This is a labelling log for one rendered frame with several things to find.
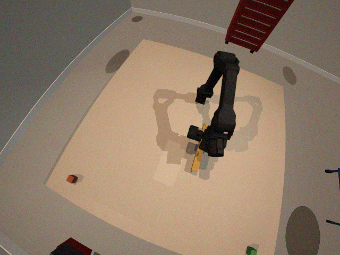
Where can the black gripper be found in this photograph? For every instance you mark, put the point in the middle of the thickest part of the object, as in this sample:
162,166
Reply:
196,134

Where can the small red cube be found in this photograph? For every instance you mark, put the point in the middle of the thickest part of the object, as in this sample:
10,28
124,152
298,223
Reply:
72,178

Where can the green cube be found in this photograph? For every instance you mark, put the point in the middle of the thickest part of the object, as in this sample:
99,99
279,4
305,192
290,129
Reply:
251,251

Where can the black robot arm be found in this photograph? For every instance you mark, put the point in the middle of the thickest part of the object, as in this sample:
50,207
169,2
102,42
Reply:
225,64

